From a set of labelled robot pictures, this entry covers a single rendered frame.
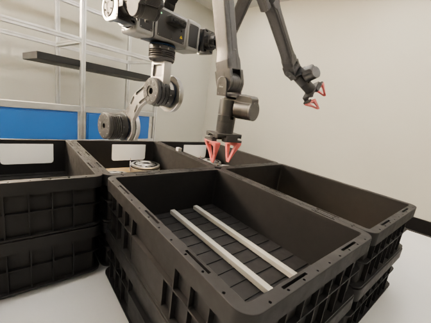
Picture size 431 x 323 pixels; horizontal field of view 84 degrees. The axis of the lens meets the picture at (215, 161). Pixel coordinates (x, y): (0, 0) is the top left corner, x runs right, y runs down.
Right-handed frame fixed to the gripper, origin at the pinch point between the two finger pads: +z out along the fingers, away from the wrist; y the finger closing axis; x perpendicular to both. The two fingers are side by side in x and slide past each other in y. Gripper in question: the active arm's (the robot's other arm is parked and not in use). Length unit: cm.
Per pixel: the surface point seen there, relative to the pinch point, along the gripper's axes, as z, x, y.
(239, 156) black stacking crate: 2.5, 12.2, 19.0
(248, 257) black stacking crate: 9.0, -34.9, -16.4
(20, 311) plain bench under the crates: 22, -17, -52
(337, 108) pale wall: -32, 124, 278
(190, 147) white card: 2.9, 29.9, 5.3
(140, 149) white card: 3.1, 27.9, -17.7
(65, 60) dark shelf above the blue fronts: -35, 202, -33
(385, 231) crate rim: -0.8, -49.0, 0.9
